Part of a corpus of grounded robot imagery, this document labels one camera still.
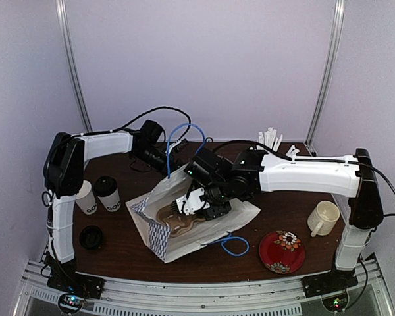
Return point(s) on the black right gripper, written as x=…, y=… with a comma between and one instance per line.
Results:
x=219, y=211

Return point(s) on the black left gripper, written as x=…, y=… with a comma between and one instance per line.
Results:
x=174, y=166

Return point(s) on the blue checkered paper bag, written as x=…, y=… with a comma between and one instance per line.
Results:
x=156, y=236

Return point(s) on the black plastic cup lid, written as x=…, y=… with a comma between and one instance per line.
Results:
x=105, y=186

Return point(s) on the white paper coffee cup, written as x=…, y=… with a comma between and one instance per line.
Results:
x=111, y=202

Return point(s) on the brown pulp cup carrier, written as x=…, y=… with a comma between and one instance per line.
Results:
x=179, y=224

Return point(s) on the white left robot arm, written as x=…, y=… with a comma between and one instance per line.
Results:
x=64, y=174

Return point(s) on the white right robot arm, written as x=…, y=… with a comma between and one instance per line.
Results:
x=262, y=170

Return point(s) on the red floral plate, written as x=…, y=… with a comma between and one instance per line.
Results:
x=282, y=252

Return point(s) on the cream ceramic mug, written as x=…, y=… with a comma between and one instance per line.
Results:
x=323, y=218

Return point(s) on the black plastic lid stack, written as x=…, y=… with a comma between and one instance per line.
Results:
x=91, y=237

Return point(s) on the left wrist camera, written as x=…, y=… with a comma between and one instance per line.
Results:
x=178, y=146

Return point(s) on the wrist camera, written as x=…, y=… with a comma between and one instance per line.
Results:
x=190, y=204
x=178, y=146

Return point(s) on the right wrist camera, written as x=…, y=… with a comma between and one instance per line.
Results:
x=190, y=204

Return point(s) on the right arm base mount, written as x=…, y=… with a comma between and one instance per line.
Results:
x=331, y=281

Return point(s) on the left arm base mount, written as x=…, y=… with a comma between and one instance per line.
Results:
x=63, y=277

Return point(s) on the aluminium front rail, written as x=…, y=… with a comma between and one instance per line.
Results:
x=278, y=296

